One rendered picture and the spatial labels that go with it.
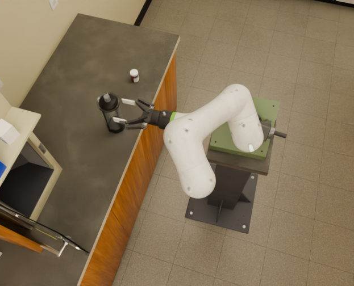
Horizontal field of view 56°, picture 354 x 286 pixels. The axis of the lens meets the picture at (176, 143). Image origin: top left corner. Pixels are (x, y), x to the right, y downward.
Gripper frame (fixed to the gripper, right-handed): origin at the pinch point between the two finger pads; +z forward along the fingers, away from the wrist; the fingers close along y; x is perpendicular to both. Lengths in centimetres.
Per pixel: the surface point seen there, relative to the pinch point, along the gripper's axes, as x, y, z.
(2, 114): -42, 36, 19
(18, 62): -4, -13, 65
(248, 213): 117, -4, -71
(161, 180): 112, -11, 0
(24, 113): -40, 33, 13
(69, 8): 5, -69, 66
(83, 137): 15.9, 11.7, 21.6
